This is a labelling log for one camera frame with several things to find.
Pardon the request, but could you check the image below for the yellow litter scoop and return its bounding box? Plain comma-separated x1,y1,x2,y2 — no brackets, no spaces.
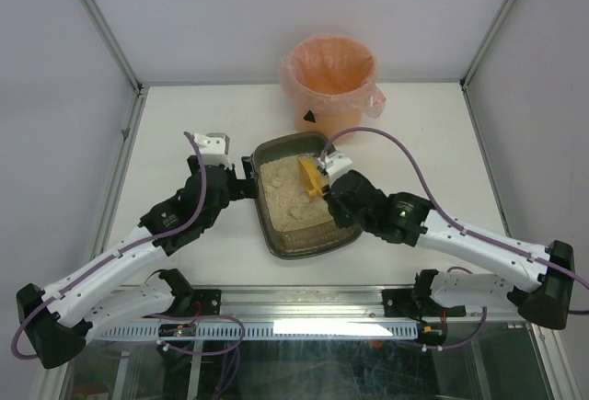
297,156,323,198

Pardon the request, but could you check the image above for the grey plastic litter box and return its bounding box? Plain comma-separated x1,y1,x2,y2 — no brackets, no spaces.
251,131,362,260

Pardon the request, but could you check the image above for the orange trash bin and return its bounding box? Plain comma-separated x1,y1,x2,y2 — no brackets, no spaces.
289,94,372,138

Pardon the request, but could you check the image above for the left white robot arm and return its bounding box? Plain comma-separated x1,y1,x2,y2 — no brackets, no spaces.
11,155,257,369

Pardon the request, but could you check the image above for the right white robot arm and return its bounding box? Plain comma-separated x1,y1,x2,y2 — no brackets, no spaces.
324,170,574,330

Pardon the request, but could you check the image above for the beige cat litter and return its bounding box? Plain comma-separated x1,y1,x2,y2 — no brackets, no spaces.
260,155,332,233

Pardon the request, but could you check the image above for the pink plastic bin liner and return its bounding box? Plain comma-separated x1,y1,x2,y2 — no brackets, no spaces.
279,35,386,119

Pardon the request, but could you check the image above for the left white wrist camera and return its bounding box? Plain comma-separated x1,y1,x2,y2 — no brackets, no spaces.
193,132,232,169

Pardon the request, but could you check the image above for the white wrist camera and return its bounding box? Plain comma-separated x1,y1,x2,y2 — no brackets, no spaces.
318,151,353,185
193,132,232,169

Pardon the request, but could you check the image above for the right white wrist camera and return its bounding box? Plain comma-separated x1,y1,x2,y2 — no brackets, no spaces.
318,151,353,185

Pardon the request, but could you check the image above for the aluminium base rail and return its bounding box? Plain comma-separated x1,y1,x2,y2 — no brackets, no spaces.
123,283,443,327

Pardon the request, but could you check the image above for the white slotted cable duct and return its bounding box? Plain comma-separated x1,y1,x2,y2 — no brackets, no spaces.
99,319,418,342

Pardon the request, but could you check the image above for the left aluminium frame post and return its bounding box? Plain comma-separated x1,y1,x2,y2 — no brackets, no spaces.
79,0,143,95

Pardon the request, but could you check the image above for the aluminium frame post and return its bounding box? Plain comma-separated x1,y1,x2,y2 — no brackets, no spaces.
79,0,143,95
460,0,517,91

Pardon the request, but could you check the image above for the right aluminium frame post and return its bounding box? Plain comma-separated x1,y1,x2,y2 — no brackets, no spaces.
460,0,517,91

